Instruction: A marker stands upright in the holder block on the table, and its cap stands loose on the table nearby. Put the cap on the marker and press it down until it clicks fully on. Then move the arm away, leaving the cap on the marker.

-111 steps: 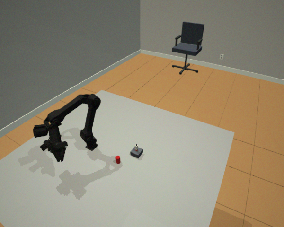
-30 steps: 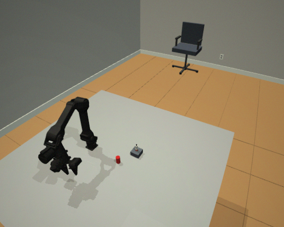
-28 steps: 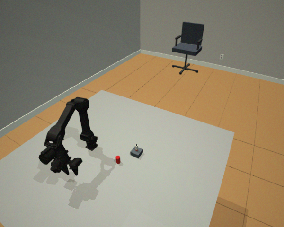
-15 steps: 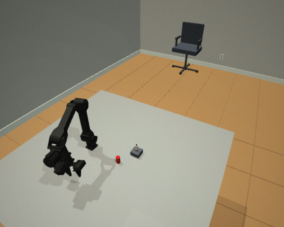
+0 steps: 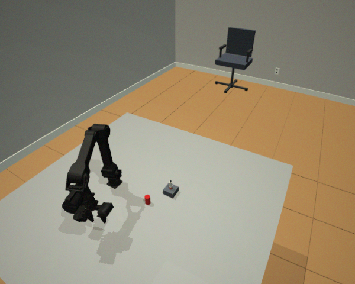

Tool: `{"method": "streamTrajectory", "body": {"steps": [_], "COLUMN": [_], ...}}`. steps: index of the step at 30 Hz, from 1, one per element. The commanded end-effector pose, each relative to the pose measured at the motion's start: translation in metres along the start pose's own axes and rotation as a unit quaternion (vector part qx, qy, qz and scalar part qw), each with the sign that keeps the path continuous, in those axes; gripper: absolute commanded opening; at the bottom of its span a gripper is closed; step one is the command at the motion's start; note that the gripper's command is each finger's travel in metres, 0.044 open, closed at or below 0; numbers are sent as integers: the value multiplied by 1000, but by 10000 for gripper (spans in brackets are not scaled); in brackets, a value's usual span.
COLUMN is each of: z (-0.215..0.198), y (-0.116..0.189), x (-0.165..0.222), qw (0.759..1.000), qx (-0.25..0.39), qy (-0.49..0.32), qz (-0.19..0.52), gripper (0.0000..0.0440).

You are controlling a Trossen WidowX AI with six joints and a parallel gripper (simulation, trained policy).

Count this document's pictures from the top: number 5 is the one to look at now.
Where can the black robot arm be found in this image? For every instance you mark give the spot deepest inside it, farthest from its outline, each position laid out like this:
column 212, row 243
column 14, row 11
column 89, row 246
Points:
column 79, row 172

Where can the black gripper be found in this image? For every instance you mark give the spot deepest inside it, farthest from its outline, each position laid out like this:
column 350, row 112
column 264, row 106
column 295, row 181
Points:
column 103, row 210

